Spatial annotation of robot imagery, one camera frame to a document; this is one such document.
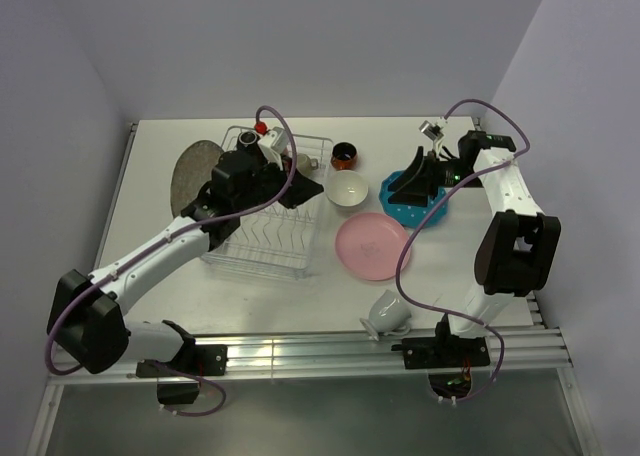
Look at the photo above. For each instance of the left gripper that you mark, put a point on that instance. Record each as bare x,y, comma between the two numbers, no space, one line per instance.
300,191

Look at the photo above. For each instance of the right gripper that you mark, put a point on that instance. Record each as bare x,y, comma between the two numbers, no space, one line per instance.
419,181

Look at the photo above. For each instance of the small olive green cup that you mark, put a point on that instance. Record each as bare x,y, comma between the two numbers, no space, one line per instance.
306,164

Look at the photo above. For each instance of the blue polka dot plate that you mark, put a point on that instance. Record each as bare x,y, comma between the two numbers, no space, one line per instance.
408,216

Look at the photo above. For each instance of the black mug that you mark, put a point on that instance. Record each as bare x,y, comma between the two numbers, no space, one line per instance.
248,142

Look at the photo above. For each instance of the speckled grey plate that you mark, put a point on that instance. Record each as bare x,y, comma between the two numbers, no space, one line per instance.
191,171

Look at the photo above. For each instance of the light blue footed cup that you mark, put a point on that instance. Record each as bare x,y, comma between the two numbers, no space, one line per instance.
389,316

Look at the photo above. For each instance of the pink mug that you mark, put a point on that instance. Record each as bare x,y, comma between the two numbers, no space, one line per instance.
286,163

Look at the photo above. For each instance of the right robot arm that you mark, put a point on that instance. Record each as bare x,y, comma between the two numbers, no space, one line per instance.
517,250

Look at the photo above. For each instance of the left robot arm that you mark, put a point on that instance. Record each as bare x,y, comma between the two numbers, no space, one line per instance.
87,318

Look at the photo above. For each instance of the white bowl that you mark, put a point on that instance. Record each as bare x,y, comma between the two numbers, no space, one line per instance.
347,190

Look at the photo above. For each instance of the black and orange cup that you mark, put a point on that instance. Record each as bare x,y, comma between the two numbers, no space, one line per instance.
344,156

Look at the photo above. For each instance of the pink plate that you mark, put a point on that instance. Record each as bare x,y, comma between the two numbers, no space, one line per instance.
369,245

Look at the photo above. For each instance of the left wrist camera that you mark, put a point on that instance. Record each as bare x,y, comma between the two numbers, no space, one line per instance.
272,143

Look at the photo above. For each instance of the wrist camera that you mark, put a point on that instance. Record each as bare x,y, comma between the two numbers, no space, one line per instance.
435,131
272,143

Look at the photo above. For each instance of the white wire dish rack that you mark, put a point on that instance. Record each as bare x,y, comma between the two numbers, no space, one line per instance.
277,241

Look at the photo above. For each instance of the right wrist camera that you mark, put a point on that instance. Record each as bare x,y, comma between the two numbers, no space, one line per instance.
435,131

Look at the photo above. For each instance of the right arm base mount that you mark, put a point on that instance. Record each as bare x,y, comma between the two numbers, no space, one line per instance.
456,357

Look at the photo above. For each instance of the aluminium mounting rail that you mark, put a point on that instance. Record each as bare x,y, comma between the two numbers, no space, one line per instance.
316,355

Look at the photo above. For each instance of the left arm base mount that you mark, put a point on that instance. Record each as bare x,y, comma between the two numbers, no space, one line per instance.
193,363

